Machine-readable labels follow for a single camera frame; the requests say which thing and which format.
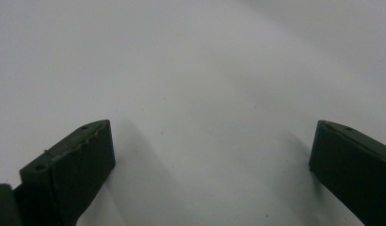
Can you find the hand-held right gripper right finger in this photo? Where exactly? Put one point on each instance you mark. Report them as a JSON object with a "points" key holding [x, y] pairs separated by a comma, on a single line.
{"points": [[354, 169]]}

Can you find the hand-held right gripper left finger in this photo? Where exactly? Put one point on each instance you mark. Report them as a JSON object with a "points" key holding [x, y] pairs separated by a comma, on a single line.
{"points": [[75, 169]]}

